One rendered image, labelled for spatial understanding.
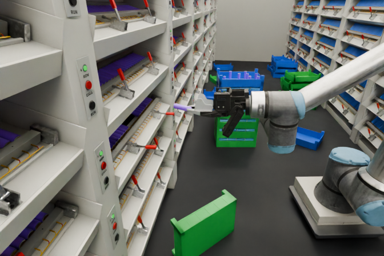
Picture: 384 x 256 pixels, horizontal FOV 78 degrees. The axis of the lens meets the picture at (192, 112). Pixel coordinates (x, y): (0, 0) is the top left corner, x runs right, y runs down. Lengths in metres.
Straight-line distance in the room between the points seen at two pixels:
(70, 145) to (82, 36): 0.21
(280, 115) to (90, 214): 0.60
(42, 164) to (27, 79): 0.16
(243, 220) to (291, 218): 0.25
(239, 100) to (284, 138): 0.19
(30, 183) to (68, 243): 0.20
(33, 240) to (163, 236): 0.77
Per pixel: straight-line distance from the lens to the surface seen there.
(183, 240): 1.06
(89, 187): 0.59
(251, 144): 1.88
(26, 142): 0.51
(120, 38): 0.66
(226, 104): 0.79
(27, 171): 0.49
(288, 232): 1.36
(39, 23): 0.47
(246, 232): 1.30
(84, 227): 0.63
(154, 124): 0.99
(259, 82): 1.68
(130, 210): 0.91
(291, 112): 0.80
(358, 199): 1.15
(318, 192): 1.38
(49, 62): 0.44
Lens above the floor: 0.99
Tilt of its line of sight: 24 degrees down
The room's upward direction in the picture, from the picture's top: straight up
